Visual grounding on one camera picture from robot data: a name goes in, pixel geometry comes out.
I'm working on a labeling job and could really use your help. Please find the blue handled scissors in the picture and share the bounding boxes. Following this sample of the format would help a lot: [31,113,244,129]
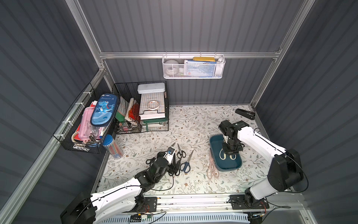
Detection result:
[180,151,194,174]

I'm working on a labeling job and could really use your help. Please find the small black scissors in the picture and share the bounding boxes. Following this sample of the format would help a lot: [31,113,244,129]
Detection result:
[177,144,186,159]

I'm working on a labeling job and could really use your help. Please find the yellow handled scissors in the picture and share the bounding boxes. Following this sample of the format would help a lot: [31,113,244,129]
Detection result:
[219,149,237,161]

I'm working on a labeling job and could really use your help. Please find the teal storage box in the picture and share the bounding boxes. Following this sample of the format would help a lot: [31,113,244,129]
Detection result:
[209,135,242,172]

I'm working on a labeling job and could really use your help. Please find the pink handled scissors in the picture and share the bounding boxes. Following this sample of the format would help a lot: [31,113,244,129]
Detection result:
[207,153,220,180]

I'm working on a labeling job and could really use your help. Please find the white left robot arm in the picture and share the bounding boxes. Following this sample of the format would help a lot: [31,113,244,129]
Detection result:
[60,147,175,224]

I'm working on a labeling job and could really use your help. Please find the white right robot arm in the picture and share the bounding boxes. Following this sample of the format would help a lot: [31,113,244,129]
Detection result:
[219,120,305,208]

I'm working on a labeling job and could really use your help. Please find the white plastic box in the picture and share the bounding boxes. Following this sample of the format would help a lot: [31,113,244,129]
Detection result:
[137,83,166,94]

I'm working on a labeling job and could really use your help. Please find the black stapler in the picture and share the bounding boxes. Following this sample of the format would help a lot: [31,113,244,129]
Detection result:
[235,108,255,120]

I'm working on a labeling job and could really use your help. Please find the floral table mat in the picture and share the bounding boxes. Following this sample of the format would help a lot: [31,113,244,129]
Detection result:
[98,105,269,195]

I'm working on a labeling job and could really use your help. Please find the colored pencil tube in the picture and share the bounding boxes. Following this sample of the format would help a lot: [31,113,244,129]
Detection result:
[102,134,124,159]

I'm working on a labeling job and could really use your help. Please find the yellow case in basket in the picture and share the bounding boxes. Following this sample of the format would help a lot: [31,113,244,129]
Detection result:
[193,57,216,62]

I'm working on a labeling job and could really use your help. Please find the blue dinosaur pencil case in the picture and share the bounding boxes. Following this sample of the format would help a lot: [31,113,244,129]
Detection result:
[90,93,118,127]

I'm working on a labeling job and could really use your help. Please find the pink pencil case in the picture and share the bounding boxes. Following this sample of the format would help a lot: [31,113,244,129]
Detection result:
[78,106,95,141]

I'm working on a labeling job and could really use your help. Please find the white tape roll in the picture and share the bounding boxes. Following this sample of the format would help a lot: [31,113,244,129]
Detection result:
[164,60,179,76]

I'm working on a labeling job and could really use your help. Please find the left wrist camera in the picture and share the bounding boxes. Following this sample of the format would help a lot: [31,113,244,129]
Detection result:
[164,147,175,165]

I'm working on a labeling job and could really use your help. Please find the black wire desk organizer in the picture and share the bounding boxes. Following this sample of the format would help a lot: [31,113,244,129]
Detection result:
[112,81,169,134]

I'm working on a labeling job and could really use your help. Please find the white wire wall basket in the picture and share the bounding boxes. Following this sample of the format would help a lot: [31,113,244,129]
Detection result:
[162,55,226,79]

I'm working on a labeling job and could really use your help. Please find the black wire side basket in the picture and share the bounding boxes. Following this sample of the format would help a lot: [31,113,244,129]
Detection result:
[53,86,120,154]

